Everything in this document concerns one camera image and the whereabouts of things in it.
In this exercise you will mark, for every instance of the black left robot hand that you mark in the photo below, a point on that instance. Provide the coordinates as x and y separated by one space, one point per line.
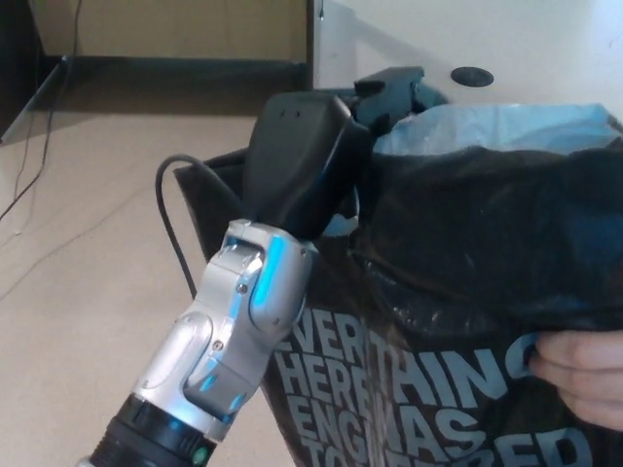
302 160

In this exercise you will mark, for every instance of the light blue plastic bag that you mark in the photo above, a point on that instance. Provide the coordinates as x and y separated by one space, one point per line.
487 129

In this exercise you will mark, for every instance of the black plastic bag white lettering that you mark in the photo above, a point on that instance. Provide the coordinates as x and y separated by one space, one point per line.
438 272

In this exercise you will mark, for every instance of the person's bare hand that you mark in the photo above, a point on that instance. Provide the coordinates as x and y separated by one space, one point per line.
584 374

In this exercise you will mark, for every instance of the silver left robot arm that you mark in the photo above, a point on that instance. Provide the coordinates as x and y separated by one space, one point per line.
233 331

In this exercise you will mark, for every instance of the black round floor cover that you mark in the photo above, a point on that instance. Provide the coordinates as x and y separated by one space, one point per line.
472 77

